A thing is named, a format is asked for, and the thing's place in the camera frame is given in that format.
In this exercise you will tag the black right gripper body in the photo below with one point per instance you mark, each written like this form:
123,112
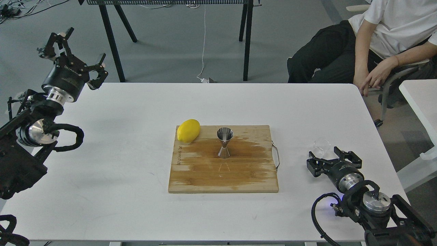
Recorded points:
344,175

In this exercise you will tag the yellow lemon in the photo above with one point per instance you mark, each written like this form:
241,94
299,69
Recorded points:
188,131

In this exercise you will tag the clear glass measuring cup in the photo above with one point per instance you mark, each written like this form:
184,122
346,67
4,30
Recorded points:
321,146

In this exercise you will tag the white side table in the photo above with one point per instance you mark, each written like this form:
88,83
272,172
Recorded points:
422,98

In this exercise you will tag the grey office chair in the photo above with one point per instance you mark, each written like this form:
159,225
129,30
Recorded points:
392,85

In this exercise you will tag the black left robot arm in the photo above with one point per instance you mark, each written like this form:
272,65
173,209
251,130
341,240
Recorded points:
31,133

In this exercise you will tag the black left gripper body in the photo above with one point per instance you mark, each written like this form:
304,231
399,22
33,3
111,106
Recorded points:
67,76

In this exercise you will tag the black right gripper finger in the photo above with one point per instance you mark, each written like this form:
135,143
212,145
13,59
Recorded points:
350,156
318,166

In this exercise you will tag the seated person white shirt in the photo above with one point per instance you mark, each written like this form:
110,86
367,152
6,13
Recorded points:
329,57

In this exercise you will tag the steel double jigger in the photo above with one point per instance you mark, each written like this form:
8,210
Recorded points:
224,134

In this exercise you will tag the wooden cutting board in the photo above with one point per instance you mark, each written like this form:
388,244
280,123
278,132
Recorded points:
197,168

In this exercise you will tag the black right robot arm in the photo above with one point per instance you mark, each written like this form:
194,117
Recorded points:
387,221

